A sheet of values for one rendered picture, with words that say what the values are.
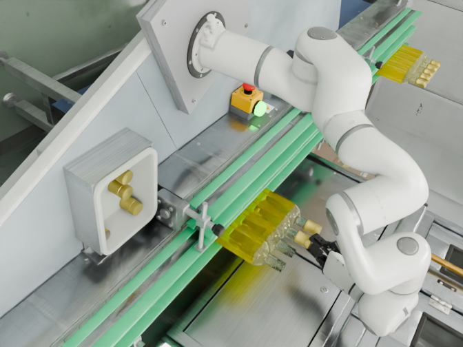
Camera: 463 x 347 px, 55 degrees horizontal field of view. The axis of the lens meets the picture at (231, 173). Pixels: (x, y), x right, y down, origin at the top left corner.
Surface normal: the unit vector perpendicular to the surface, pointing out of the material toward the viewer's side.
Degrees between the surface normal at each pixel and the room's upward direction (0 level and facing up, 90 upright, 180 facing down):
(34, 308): 90
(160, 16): 4
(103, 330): 90
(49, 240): 0
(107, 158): 90
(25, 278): 0
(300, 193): 89
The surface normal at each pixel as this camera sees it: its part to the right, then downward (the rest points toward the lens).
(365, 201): -0.12, -0.37
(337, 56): -0.07, -0.66
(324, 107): -0.71, 0.47
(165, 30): 0.85, 0.40
